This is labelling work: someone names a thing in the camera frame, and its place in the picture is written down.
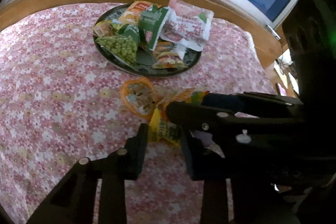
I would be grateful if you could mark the yellow green small packet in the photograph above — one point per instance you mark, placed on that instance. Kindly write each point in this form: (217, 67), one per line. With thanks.
(162, 130)

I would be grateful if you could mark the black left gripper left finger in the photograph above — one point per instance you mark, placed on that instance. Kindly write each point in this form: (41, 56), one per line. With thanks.
(121, 165)

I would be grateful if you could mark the small yellow snack packet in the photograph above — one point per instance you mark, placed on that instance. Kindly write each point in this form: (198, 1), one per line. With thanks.
(103, 29)

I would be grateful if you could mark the dark green snack bag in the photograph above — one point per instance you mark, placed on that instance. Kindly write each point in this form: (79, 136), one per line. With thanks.
(150, 24)

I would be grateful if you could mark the orange striped snack packet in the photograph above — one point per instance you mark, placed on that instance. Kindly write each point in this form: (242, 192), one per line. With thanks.
(169, 55)

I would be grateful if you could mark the large orange chips bag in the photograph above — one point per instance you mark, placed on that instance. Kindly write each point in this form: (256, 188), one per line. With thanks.
(138, 11)

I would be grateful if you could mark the orange green candy packet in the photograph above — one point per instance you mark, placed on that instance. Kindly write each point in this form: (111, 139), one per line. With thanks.
(192, 96)

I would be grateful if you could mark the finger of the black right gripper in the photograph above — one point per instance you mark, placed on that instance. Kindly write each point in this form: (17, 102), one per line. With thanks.
(207, 119)
(260, 105)

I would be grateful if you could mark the pink floral bed sheet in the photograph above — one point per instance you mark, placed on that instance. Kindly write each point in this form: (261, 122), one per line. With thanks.
(60, 101)

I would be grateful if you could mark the green pea snack packet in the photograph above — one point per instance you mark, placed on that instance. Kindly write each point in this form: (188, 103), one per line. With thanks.
(125, 48)

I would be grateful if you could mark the purple snack packet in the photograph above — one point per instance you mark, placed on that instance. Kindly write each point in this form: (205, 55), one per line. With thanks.
(207, 140)

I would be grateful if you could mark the pink white snack bag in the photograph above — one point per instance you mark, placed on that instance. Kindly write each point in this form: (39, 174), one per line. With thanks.
(187, 25)

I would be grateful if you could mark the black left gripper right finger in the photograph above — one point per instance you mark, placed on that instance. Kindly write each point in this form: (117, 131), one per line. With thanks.
(207, 166)

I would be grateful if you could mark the floral patterned round plate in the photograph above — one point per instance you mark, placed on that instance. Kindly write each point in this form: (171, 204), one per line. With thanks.
(145, 60)

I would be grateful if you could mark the orange ring snack packet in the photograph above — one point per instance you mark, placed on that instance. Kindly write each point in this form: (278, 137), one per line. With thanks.
(139, 96)

